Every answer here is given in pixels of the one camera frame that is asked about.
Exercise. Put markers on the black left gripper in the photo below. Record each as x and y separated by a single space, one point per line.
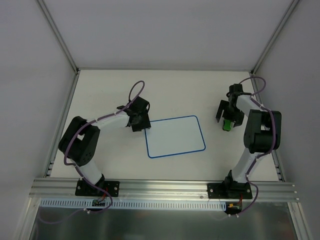
141 125

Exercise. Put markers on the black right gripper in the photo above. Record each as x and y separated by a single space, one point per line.
230 117

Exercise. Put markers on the green whiteboard eraser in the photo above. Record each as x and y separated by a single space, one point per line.
228 125

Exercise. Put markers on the blue framed small whiteboard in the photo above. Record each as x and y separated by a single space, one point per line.
174 136

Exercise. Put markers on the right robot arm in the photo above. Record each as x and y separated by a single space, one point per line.
262 135

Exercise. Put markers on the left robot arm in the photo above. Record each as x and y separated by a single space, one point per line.
80 140

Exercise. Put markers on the right aluminium frame post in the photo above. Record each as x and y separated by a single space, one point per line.
277 66

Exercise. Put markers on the aluminium frame post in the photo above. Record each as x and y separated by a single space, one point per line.
68 56
277 66

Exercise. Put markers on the white slotted cable duct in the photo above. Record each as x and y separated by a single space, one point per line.
133 204

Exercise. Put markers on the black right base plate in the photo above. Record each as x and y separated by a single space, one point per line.
233 190

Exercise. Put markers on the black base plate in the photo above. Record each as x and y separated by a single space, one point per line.
110 188
233 190

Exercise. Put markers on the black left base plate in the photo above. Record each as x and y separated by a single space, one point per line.
110 188

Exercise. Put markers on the left aluminium frame post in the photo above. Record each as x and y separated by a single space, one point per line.
68 56

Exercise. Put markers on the aluminium mounting rail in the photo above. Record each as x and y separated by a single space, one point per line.
176 190

